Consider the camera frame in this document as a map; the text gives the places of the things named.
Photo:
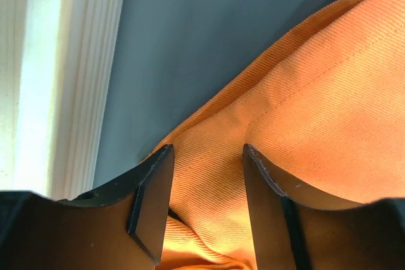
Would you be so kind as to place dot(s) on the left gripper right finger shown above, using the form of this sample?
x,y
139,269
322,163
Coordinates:
x,y
297,226

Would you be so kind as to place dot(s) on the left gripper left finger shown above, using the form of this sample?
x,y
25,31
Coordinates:
x,y
119,225

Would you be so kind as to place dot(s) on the orange trousers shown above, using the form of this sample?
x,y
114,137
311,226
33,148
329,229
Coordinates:
x,y
325,103

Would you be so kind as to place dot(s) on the wooden rack base tray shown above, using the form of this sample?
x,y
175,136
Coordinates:
x,y
56,59

